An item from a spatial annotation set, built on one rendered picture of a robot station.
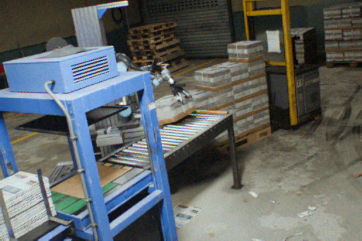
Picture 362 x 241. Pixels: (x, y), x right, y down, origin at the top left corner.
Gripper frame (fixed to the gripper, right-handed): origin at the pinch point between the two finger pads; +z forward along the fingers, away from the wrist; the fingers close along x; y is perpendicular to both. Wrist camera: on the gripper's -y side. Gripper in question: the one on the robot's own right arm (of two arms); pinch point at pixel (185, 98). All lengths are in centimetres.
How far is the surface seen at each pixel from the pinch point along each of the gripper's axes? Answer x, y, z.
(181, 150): 63, -17, 39
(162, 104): 17.7, 13.8, -7.2
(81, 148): 175, -62, 6
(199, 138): 36, -17, 39
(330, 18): -583, 28, -9
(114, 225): 164, -31, 54
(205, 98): -77, 38, 6
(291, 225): 26, -39, 145
